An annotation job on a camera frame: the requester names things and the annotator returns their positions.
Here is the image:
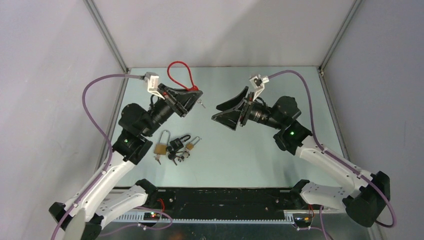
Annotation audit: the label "black-headed keys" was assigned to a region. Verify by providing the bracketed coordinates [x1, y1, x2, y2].
[166, 146, 181, 166]

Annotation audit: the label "aluminium frame post left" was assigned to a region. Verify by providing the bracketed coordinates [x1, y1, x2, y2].
[83, 0, 129, 73]

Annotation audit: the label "aluminium frame post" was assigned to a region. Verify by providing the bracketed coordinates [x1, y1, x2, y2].
[318, 0, 363, 76]
[83, 0, 129, 73]

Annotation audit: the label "black Kaijing padlock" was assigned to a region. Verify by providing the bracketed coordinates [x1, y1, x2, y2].
[169, 134, 191, 151]

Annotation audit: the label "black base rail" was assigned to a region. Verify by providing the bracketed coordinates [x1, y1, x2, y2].
[135, 178, 319, 221]

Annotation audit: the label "small brass padlock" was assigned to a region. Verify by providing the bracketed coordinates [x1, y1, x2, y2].
[185, 136, 202, 151]

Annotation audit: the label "red cable lock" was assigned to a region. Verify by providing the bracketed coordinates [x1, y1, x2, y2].
[166, 60, 199, 92]

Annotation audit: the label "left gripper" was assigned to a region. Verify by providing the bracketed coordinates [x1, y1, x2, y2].
[141, 83, 203, 137]

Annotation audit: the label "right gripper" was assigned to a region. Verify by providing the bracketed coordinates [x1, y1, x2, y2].
[211, 87, 284, 132]

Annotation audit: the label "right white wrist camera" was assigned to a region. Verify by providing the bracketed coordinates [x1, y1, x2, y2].
[249, 74, 270, 101]

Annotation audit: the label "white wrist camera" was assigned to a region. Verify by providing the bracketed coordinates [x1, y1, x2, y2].
[143, 72, 165, 99]
[249, 74, 270, 101]

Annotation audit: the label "large padlock keys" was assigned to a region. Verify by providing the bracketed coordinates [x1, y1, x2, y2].
[154, 154, 161, 165]

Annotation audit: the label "large brass padlock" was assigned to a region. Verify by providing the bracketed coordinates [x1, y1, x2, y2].
[153, 130, 171, 156]

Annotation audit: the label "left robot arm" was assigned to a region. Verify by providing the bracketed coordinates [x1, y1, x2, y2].
[49, 83, 203, 240]

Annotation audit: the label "aluminium frame post right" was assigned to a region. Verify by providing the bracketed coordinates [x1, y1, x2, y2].
[318, 0, 363, 76]

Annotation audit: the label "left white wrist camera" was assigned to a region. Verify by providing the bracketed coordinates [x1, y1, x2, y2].
[143, 72, 165, 99]

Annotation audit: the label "small padlock keys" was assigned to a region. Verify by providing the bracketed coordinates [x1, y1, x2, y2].
[177, 150, 191, 163]

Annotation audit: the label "red lock small key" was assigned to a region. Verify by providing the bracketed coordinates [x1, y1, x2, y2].
[197, 99, 206, 109]

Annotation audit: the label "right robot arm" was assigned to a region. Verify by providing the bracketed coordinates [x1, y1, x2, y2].
[211, 87, 391, 228]

